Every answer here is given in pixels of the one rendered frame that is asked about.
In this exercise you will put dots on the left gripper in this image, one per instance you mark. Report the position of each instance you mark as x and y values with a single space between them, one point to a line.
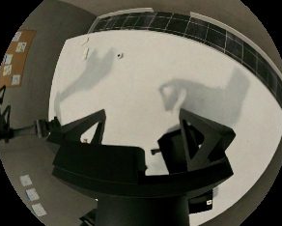
5 127

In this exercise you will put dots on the black bolt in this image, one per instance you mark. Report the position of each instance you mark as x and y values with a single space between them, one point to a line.
153 152

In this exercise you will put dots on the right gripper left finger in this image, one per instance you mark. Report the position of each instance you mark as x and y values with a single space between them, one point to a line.
74 130

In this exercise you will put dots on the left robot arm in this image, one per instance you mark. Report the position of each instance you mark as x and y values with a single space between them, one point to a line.
40 126

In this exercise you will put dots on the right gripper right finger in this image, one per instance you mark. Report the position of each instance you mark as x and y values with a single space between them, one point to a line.
217 138

